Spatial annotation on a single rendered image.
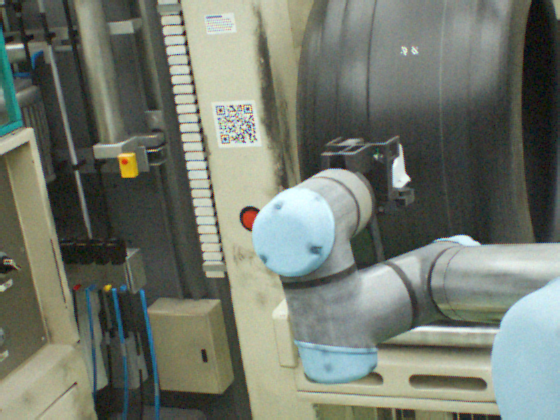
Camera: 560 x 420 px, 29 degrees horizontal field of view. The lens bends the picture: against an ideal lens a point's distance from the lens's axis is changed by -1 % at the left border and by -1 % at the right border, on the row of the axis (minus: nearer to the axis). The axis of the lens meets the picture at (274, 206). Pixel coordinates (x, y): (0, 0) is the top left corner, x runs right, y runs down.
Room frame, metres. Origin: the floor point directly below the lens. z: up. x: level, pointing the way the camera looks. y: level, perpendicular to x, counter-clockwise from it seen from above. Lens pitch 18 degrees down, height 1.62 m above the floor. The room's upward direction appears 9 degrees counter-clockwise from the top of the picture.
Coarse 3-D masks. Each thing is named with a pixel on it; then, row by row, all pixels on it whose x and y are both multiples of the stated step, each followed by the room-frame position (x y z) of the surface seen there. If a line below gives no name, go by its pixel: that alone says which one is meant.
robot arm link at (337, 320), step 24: (384, 264) 1.01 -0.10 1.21; (288, 288) 0.97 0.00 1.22; (312, 288) 0.95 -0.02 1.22; (336, 288) 0.95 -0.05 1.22; (360, 288) 0.97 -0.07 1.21; (384, 288) 0.98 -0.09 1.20; (312, 312) 0.95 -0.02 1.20; (336, 312) 0.94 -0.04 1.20; (360, 312) 0.95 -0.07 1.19; (384, 312) 0.96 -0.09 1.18; (408, 312) 0.98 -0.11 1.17; (312, 336) 0.95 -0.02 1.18; (336, 336) 0.94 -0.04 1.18; (360, 336) 0.95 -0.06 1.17; (384, 336) 0.97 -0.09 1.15; (312, 360) 0.95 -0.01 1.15; (336, 360) 0.94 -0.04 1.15; (360, 360) 0.94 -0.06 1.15
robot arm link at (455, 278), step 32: (416, 256) 1.02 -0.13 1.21; (448, 256) 0.98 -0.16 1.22; (480, 256) 0.93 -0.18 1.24; (512, 256) 0.89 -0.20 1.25; (544, 256) 0.85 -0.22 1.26; (416, 288) 0.99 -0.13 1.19; (448, 288) 0.95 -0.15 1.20; (480, 288) 0.91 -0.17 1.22; (512, 288) 0.87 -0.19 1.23; (416, 320) 0.98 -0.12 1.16; (480, 320) 0.93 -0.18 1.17
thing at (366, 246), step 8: (368, 224) 1.09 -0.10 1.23; (376, 224) 1.11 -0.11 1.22; (360, 232) 1.10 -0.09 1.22; (368, 232) 1.10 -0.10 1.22; (376, 232) 1.11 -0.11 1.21; (352, 240) 1.11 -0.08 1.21; (360, 240) 1.11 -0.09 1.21; (368, 240) 1.10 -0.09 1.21; (376, 240) 1.11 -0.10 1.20; (352, 248) 1.12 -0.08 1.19; (360, 248) 1.11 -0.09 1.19; (368, 248) 1.11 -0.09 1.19; (376, 248) 1.11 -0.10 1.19; (360, 256) 1.12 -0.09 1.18; (368, 256) 1.11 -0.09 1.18; (376, 256) 1.11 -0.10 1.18; (384, 256) 1.13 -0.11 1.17; (360, 264) 1.12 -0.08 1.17; (368, 264) 1.12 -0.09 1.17
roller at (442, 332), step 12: (432, 324) 1.47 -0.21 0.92; (444, 324) 1.46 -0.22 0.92; (456, 324) 1.46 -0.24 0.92; (468, 324) 1.45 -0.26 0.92; (480, 324) 1.44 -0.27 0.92; (492, 324) 1.44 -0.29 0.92; (408, 336) 1.48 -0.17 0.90; (420, 336) 1.47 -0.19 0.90; (432, 336) 1.46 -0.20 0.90; (444, 336) 1.46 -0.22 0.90; (456, 336) 1.45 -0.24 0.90; (468, 336) 1.44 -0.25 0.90; (480, 336) 1.43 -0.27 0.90; (492, 336) 1.43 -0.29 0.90
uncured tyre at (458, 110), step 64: (320, 0) 1.53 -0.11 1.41; (384, 0) 1.46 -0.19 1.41; (448, 0) 1.41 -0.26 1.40; (512, 0) 1.42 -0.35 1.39; (320, 64) 1.44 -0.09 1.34; (384, 64) 1.39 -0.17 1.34; (448, 64) 1.35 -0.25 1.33; (512, 64) 1.37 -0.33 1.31; (320, 128) 1.40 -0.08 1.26; (384, 128) 1.36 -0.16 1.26; (448, 128) 1.32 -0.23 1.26; (512, 128) 1.34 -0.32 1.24; (448, 192) 1.32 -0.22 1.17; (512, 192) 1.33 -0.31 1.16
